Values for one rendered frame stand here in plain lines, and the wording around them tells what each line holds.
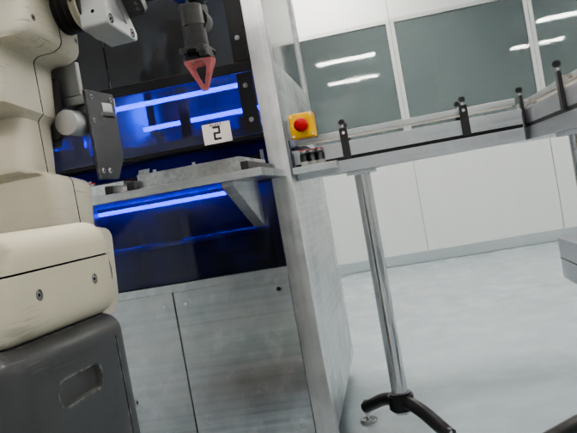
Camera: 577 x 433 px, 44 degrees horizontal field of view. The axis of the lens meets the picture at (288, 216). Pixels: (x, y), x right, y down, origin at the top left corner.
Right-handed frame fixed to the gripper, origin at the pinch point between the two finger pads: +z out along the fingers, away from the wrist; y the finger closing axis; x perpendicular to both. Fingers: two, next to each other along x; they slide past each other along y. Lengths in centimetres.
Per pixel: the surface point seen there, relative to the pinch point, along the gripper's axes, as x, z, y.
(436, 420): -39, 102, 38
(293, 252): -7, 46, 36
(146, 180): 18.8, 19.2, -0.6
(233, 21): -2.5, -22.6, 38.2
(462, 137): -61, 23, 49
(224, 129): 6.0, 7.3, 36.8
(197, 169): 5.5, 19.0, -0.4
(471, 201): -98, 74, 498
